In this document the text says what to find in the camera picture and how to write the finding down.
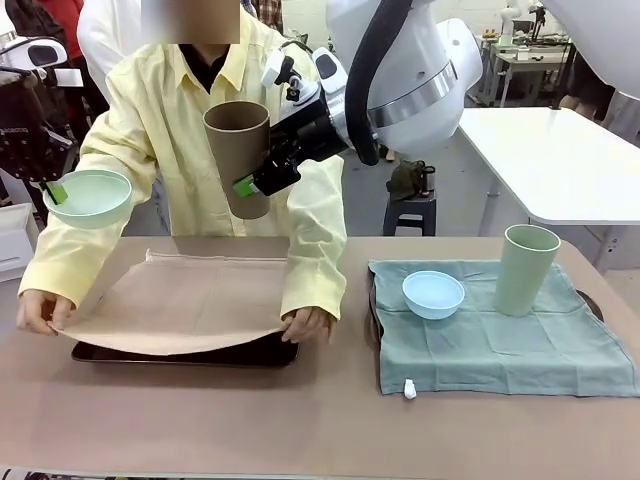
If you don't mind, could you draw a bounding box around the person's right forearm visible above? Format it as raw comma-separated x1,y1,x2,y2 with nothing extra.
18,189,132,311

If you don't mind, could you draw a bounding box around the bystander in white coat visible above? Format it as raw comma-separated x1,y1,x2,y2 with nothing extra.
77,0,145,101

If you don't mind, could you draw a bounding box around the light blue bowl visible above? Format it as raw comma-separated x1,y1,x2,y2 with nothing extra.
402,270,466,320

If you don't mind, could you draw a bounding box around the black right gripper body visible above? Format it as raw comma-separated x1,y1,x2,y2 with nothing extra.
252,97,349,197

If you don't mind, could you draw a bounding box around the person's left forearm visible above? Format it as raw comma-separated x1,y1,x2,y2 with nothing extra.
278,199,349,321

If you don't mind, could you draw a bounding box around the black cable hose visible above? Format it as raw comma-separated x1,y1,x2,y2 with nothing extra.
344,0,401,167

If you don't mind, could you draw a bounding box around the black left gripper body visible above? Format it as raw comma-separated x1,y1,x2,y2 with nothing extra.
0,69,71,179

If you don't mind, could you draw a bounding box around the grey background workbench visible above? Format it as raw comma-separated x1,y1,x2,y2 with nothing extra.
474,29,576,109

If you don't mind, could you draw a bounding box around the pale green tall cup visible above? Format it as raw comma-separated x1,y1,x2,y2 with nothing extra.
493,224,561,317

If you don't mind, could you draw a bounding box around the white side table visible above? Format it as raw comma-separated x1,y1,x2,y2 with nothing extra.
457,107,640,276

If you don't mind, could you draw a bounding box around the mint green bowl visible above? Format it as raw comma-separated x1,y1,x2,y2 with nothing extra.
42,169,134,230

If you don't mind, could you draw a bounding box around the tan brown tall cup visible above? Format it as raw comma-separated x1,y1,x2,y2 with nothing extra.
202,100,274,221

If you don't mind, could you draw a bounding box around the person's left hand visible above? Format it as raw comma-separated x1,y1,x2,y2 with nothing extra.
280,307,335,345

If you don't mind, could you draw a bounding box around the bystander in black outfit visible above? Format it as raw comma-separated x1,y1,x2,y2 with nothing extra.
557,49,616,126

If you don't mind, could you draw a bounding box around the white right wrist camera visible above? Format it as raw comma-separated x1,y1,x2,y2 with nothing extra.
260,46,289,87

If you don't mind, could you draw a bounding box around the dark brown handled tray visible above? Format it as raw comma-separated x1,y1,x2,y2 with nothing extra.
70,329,300,370
368,272,606,346

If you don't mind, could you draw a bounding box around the olive green bag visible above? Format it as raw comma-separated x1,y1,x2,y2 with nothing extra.
387,159,439,201

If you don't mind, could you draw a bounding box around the beige cloth mat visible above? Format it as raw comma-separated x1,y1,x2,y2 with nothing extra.
52,248,296,357

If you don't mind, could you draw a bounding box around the black stool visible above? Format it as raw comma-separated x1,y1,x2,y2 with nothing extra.
382,192,439,236

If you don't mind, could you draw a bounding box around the person's right hand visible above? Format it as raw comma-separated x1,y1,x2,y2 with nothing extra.
15,287,76,336

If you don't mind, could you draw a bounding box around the person in yellow coat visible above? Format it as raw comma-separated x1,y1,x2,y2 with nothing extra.
18,0,349,321

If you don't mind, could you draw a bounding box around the teal cloth mat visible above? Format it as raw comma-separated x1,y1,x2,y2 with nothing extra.
368,258,640,400

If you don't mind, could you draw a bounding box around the bystander in dark clothes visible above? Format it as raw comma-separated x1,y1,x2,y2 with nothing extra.
4,0,110,146

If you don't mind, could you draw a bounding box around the bystander in plaid shirt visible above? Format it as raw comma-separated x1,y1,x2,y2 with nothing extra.
249,0,285,37

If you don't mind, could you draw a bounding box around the white storage box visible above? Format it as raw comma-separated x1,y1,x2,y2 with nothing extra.
0,202,37,284

